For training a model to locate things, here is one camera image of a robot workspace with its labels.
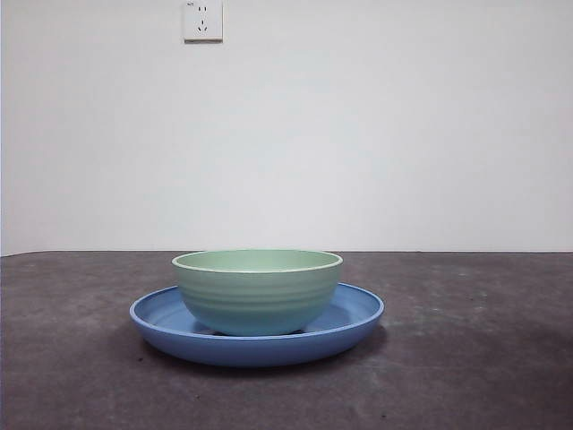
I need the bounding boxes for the green ribbed bowl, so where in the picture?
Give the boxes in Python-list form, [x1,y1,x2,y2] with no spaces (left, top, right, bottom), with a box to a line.
[171,249,345,336]

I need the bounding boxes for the blue round plate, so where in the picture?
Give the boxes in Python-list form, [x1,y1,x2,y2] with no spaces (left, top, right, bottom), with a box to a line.
[129,281,385,369]

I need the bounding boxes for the white wall socket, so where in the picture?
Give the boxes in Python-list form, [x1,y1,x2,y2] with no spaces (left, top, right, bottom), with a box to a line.
[184,0,224,45]

